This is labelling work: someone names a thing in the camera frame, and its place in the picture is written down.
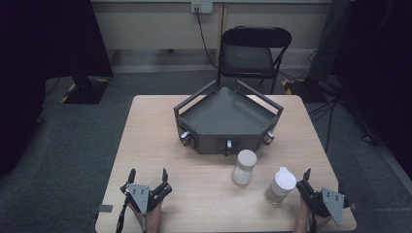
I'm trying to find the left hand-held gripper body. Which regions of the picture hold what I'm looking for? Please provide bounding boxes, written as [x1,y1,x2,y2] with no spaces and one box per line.
[120,182,173,215]

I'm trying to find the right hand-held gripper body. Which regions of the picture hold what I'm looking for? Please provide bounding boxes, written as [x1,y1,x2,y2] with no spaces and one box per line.
[295,179,353,226]

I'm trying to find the white jar with lid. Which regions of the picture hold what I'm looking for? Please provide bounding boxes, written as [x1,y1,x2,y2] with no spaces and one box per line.
[264,166,298,206]

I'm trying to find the white shaker bottle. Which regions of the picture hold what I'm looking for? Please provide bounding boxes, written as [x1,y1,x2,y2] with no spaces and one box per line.
[230,149,258,186]

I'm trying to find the dark grey corner rack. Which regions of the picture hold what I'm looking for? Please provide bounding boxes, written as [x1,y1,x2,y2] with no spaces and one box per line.
[173,79,285,156]

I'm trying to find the person's left hand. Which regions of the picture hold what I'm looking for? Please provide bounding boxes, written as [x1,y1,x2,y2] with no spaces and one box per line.
[128,201,163,233]

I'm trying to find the person's right hand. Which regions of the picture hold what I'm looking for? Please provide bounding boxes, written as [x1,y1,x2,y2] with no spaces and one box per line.
[293,197,332,233]

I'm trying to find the black stand base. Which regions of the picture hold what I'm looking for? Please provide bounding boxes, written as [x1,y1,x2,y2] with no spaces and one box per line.
[59,75,111,106]
[281,77,328,104]

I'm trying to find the black curtain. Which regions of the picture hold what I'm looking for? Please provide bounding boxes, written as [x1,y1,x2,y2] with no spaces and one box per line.
[0,0,115,176]
[329,0,412,181]

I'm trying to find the black folding chair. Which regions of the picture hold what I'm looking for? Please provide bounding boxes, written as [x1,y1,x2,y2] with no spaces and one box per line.
[216,25,293,95]

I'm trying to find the grey hanging cloth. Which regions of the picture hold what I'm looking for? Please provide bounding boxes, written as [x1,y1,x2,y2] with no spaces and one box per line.
[306,0,353,83]

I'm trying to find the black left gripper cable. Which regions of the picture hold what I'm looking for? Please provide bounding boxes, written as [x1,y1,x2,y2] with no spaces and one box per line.
[115,193,131,233]

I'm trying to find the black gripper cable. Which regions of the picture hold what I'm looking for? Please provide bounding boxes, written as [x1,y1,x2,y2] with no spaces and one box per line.
[308,210,318,233]
[115,193,131,233]

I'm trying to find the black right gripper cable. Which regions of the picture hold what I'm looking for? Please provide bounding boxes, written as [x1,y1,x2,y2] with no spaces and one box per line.
[308,210,318,233]

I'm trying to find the black floor cables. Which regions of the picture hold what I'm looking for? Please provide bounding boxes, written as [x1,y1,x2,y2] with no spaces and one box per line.
[306,96,384,153]

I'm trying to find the black power cable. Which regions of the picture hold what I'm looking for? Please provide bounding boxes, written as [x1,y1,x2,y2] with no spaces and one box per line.
[194,13,219,70]

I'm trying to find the white wall socket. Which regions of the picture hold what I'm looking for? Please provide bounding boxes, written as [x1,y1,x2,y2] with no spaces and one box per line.
[190,0,214,15]

